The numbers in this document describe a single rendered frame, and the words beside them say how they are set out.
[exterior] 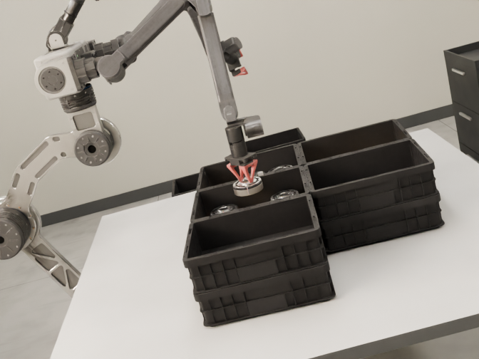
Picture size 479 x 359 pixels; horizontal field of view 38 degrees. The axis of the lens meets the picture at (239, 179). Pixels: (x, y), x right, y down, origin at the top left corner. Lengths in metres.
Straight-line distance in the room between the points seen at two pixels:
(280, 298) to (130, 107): 3.77
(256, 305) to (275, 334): 0.12
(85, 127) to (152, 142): 2.92
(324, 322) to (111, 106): 3.94
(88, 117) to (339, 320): 1.33
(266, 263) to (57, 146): 1.22
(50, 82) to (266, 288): 1.04
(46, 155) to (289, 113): 3.09
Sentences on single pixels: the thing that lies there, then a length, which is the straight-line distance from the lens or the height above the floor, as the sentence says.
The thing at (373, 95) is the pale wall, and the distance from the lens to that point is 5.73.
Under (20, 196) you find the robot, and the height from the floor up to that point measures 1.00.
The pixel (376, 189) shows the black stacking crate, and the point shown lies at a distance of 2.23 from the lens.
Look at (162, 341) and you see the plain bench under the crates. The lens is 2.07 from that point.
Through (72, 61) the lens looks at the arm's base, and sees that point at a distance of 2.42.
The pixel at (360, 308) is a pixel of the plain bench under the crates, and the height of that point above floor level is 0.70.
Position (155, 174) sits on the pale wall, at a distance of 5.71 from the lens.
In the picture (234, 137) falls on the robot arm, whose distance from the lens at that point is 2.32.
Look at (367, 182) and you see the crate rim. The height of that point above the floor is 0.92.
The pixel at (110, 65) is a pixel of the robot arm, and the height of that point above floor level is 1.45.
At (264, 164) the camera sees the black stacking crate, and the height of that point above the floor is 0.88.
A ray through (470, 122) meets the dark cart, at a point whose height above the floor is 0.53.
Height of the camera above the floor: 1.69
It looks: 18 degrees down
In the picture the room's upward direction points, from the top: 15 degrees counter-clockwise
